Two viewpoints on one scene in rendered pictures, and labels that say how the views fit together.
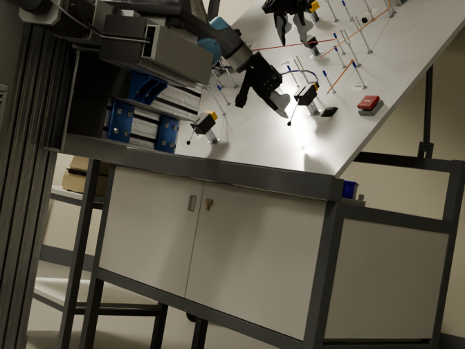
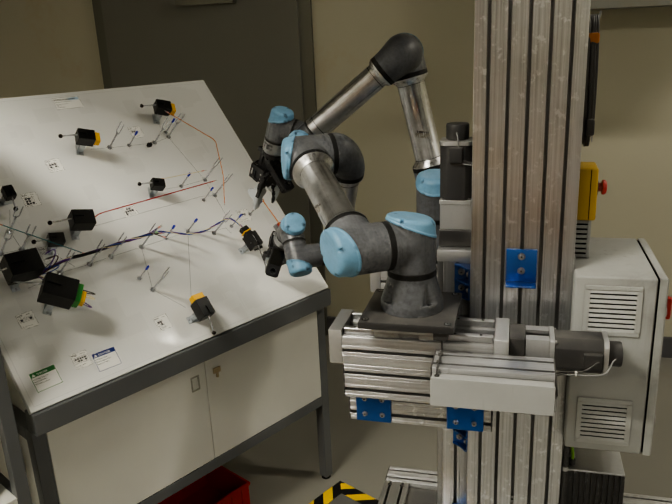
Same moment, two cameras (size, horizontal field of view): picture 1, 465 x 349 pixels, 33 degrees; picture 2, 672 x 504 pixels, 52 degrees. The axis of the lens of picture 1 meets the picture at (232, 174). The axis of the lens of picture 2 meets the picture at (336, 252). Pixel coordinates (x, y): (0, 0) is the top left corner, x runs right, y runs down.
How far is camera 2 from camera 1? 341 cm
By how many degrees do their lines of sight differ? 96
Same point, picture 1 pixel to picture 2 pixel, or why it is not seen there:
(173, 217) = (175, 410)
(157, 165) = (153, 378)
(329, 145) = not seen: hidden behind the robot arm
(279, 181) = (295, 313)
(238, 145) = (224, 307)
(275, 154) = (268, 296)
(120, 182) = (66, 437)
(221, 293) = (252, 422)
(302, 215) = (302, 325)
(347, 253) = not seen: hidden behind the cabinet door
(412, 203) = not seen: outside the picture
